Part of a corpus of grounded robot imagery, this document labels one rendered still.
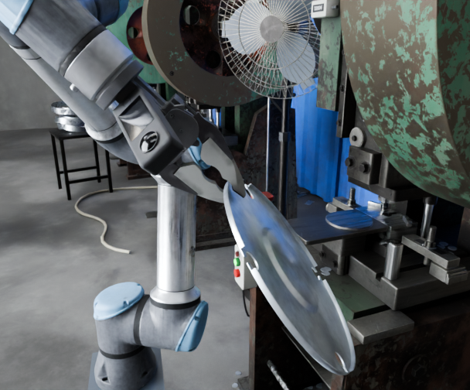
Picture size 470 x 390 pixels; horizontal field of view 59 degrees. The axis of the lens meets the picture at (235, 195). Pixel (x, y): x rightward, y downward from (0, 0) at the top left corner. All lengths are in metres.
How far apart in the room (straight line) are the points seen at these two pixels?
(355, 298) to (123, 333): 0.55
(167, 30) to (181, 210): 1.45
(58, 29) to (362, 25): 0.39
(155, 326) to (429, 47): 0.75
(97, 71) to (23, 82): 7.00
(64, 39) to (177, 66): 1.75
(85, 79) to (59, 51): 0.04
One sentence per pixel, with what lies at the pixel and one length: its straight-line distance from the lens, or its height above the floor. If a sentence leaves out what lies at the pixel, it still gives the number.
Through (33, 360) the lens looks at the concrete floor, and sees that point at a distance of 2.03.
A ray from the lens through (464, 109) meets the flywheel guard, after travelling 0.60.
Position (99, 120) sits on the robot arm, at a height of 1.09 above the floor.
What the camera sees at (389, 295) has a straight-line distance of 1.06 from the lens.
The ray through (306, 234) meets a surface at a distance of 1.06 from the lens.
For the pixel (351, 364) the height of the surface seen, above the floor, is 0.84.
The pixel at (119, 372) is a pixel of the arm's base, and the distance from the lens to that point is 1.09.
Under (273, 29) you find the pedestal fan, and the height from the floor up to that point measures 1.29.
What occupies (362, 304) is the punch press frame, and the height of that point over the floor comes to 0.64.
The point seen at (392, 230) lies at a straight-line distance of 1.17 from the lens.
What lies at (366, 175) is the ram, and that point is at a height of 0.92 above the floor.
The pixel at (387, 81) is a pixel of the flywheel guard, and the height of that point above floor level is 1.18.
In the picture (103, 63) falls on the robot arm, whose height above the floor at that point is 1.20.
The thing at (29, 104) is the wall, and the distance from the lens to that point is 7.52.
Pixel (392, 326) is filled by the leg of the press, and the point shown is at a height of 0.64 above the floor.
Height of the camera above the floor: 1.22
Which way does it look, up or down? 19 degrees down
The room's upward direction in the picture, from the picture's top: straight up
